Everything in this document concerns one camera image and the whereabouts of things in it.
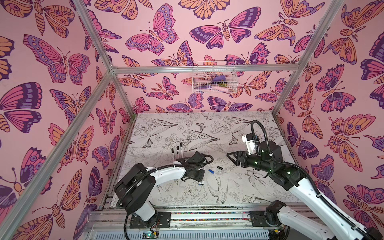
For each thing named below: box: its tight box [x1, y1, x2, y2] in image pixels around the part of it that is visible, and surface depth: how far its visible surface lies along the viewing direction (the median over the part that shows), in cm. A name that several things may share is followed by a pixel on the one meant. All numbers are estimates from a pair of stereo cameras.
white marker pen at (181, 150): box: [180, 142, 184, 159], surface depth 101 cm
